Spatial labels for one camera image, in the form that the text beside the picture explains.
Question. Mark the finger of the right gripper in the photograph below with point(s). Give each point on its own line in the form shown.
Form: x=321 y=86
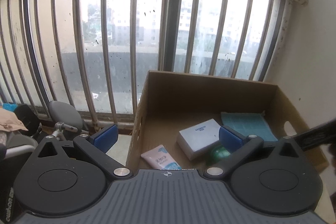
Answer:
x=319 y=135

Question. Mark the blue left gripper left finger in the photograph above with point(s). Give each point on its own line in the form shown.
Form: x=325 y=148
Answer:
x=105 y=138

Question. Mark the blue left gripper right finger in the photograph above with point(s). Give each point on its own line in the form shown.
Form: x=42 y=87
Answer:
x=230 y=139

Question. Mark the dark green round jar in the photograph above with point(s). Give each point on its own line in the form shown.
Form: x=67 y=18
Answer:
x=217 y=154

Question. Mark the white square box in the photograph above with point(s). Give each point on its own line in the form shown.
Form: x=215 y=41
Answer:
x=197 y=140

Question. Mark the pink white cream tube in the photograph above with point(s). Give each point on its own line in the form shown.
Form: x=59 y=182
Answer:
x=159 y=158

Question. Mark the blue folded cloth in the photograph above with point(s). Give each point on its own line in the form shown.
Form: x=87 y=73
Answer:
x=248 y=124

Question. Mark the grey bicycle seat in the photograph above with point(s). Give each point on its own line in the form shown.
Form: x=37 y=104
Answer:
x=65 y=113

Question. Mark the brown cardboard box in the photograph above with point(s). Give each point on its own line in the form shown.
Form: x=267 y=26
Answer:
x=171 y=102

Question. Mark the metal window railing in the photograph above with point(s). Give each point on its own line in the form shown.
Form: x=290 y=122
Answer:
x=95 y=54

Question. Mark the pile of bedding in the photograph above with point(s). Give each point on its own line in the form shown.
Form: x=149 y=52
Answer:
x=9 y=123

